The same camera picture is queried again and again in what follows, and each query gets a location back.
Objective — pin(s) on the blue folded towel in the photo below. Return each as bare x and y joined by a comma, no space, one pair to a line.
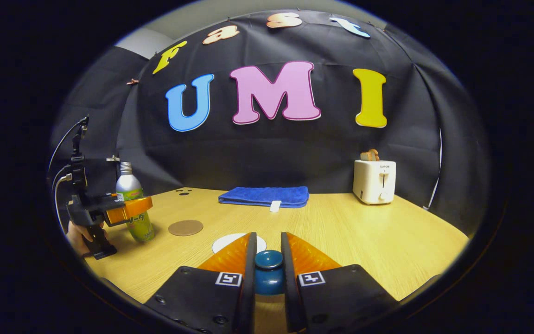
264,195

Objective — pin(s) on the round brown coaster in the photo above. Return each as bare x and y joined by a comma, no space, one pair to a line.
186,228

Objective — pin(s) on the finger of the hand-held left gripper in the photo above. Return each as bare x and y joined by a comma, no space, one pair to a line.
128,209

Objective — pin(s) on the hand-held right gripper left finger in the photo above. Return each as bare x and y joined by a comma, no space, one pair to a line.
250,278

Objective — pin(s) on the small white clip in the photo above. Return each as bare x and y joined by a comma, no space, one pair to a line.
113,158

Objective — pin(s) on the black backdrop cloth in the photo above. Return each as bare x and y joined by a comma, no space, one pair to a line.
271,153

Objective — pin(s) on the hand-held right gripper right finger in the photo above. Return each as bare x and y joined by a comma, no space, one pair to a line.
289,287

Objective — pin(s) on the teal teacup lid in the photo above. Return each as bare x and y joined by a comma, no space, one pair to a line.
269,273

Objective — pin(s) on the toasted bread slice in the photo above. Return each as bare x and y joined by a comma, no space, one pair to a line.
370,155

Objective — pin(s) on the silver green water bottle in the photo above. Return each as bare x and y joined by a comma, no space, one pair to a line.
130,185

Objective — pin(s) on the small copper clip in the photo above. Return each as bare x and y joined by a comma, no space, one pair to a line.
132,81

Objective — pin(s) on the white toaster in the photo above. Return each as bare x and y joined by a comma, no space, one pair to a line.
374,182

